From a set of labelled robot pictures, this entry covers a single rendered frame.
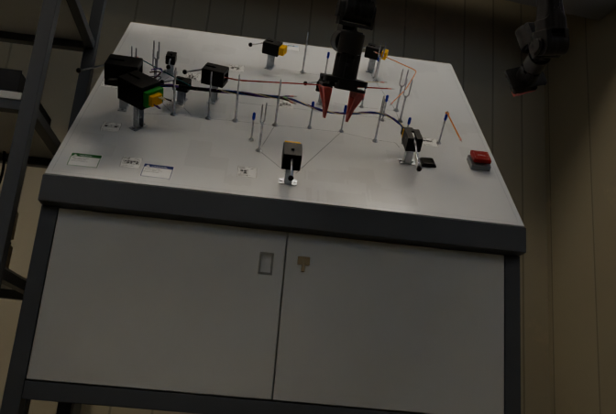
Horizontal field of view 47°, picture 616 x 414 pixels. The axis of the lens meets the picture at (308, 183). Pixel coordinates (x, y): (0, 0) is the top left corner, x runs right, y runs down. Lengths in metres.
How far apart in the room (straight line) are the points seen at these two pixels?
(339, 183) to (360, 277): 0.25
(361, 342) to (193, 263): 0.44
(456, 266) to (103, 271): 0.85
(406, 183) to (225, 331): 0.61
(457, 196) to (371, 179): 0.23
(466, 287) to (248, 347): 0.55
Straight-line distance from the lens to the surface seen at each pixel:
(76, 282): 1.74
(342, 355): 1.71
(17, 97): 1.85
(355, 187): 1.81
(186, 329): 1.69
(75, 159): 1.82
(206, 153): 1.87
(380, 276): 1.75
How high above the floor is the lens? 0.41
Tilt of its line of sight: 17 degrees up
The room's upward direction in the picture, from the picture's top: 5 degrees clockwise
